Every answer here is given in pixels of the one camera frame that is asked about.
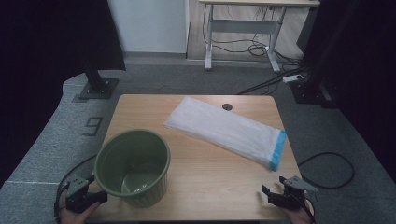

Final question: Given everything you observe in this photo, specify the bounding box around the black looped floor cable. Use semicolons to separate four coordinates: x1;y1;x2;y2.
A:
297;151;356;190

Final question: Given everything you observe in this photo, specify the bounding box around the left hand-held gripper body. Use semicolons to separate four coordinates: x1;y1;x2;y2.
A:
64;175;95;214

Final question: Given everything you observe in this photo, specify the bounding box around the green plastic trash bin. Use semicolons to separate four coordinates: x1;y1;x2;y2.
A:
93;128;172;209

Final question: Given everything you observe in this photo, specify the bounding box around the black curtain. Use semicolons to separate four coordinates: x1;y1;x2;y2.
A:
296;0;396;185
0;0;127;189

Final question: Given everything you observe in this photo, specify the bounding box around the tangle of black cables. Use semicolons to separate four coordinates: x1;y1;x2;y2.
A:
202;4;309;96

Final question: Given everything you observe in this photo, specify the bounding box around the person's right hand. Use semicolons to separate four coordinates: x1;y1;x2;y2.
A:
284;202;317;224

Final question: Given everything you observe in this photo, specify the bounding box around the white-framed desk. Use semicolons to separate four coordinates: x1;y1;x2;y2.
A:
198;0;321;74

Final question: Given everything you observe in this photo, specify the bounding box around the white partition panel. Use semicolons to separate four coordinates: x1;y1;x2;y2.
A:
106;0;191;54

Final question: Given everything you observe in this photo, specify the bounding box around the white blue-edged trash bag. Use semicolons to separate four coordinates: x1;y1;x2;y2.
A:
163;95;288;173

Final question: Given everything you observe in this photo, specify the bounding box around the left hand-held gripper black cable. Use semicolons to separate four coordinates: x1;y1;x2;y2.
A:
53;154;98;219

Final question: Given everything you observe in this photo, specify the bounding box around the person's left hand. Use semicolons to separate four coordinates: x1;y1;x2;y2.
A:
59;189;101;224

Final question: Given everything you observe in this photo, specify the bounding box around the right hand-held gripper black cable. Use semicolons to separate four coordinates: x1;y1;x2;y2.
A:
286;186;317;224

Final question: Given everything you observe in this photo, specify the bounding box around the white power strip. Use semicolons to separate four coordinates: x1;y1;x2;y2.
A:
282;74;304;84

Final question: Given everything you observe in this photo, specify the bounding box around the hand-held gripper black cable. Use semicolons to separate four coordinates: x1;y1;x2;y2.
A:
286;186;317;224
53;154;98;219

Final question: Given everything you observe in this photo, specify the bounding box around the black stand with base plate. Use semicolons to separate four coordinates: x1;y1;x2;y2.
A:
77;60;120;101
289;0;362;110

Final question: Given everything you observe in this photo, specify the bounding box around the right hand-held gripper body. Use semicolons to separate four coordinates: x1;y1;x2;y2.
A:
269;175;318;212

